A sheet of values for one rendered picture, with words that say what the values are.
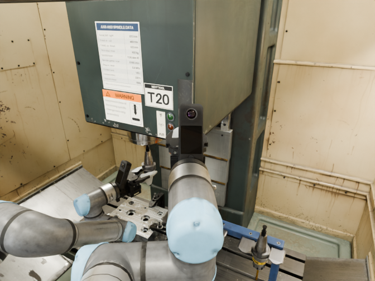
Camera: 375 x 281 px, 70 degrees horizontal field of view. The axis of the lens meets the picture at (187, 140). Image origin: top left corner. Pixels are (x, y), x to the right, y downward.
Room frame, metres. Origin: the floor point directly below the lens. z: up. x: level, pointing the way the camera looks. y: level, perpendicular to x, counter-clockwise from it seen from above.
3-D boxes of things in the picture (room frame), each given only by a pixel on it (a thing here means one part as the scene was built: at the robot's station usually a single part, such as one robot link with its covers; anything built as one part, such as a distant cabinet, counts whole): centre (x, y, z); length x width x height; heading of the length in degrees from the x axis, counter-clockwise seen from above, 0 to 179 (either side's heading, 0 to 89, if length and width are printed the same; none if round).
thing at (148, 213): (1.15, 0.27, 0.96); 0.29 x 0.23 x 0.05; 63
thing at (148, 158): (1.05, 0.18, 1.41); 0.04 x 0.04 x 0.07
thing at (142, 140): (1.04, 0.18, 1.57); 0.16 x 0.16 x 0.12
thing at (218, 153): (1.44, -0.03, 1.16); 0.48 x 0.05 x 0.51; 63
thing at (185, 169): (0.39, -0.01, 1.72); 0.08 x 0.05 x 0.08; 93
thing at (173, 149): (0.47, 0.00, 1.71); 0.12 x 0.08 x 0.09; 3
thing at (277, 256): (0.68, -0.31, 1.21); 0.07 x 0.05 x 0.01; 153
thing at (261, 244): (0.70, -0.27, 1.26); 0.04 x 0.04 x 0.07
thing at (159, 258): (0.31, 0.01, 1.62); 0.11 x 0.08 x 0.11; 94
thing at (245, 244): (0.73, -0.22, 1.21); 0.07 x 0.05 x 0.01; 153
